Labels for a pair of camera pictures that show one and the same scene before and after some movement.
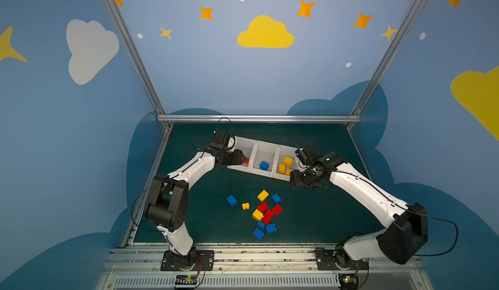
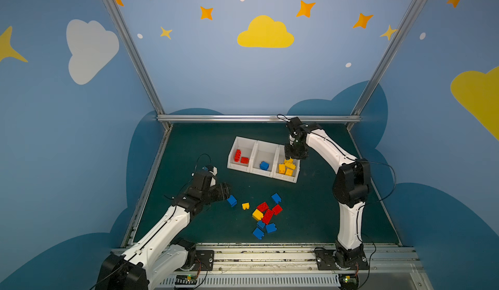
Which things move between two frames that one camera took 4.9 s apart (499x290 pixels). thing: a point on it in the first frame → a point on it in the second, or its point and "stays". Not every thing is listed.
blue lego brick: [264, 165] stays
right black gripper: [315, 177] → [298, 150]
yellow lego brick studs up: [263, 196] → [289, 164]
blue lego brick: [232, 201] stays
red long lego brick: [268, 216] stays
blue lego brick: [276, 197] stays
